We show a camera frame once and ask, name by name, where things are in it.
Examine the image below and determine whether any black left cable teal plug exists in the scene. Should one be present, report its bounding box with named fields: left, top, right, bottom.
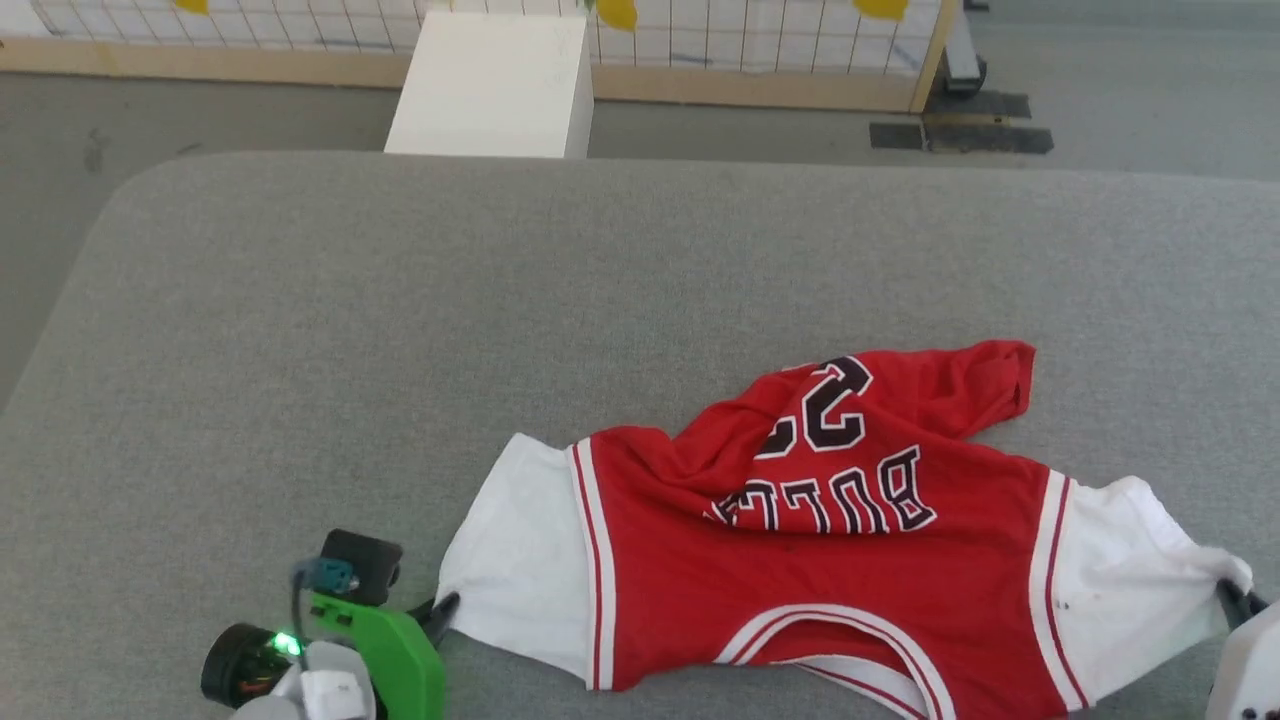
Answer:
left=292, top=558, right=359, bottom=641

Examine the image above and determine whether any grey metal partition foot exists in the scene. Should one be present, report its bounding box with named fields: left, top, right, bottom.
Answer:
left=940, top=0, right=989, bottom=99

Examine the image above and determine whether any white rectangular box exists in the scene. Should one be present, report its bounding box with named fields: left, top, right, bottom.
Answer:
left=384, top=10, right=595, bottom=159

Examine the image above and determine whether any black floor plate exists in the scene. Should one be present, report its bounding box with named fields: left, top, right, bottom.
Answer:
left=869, top=90, right=1055, bottom=155

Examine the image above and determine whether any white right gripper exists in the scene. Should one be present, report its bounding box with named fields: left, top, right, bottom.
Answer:
left=1205, top=578, right=1280, bottom=720

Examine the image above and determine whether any grey fabric sofa cushion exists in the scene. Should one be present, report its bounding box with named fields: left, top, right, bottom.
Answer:
left=0, top=152, right=1280, bottom=720

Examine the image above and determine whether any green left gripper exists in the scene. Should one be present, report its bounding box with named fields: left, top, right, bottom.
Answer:
left=200, top=592, right=461, bottom=720

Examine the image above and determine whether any lemon-print grid partition screen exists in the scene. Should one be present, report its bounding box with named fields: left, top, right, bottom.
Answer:
left=0, top=0, right=963, bottom=114

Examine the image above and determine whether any red and white basketball jersey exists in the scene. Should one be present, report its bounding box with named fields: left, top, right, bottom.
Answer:
left=437, top=340, right=1254, bottom=720

